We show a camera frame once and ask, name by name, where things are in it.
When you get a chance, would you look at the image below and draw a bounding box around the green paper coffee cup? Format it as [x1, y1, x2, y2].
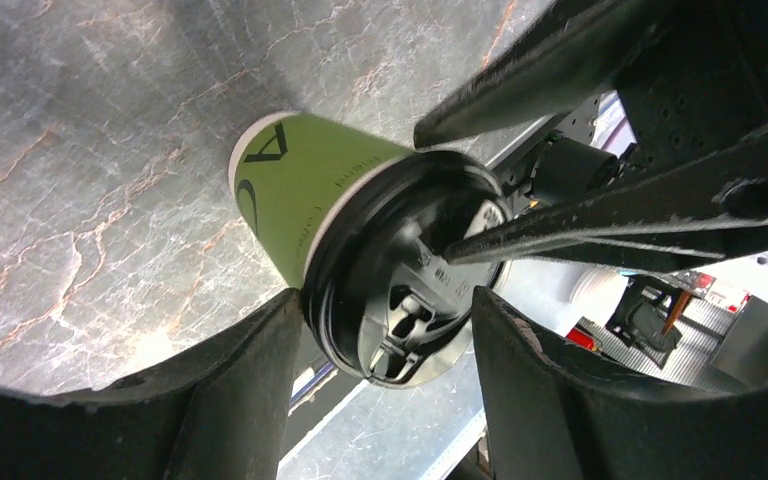
[228, 111, 413, 288]

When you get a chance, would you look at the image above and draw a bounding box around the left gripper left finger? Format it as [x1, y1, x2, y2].
[0, 289, 302, 479]

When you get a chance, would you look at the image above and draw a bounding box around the black plastic cup lid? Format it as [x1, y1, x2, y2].
[302, 150, 511, 389]

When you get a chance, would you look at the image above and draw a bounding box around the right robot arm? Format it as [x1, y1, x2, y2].
[413, 1, 768, 273]

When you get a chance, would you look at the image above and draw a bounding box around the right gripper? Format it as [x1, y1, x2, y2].
[413, 0, 768, 273]

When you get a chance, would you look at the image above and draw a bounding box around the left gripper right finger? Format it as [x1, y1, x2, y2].
[472, 287, 768, 479]

